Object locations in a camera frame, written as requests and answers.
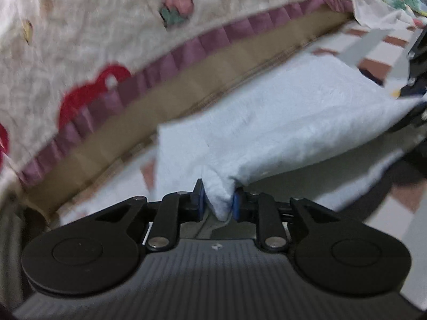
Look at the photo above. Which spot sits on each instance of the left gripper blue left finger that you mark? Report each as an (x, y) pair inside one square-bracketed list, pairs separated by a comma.
[(170, 213)]

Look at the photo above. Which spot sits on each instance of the light grey t-shirt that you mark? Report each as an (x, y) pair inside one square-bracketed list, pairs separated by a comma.
[(314, 128)]

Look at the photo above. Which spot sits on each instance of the checkered floor rug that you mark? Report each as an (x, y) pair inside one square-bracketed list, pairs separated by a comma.
[(379, 55)]

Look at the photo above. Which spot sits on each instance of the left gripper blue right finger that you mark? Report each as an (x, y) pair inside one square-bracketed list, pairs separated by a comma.
[(260, 210)]

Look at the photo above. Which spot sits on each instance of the white quilt with red bears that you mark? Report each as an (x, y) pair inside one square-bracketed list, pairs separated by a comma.
[(67, 65)]

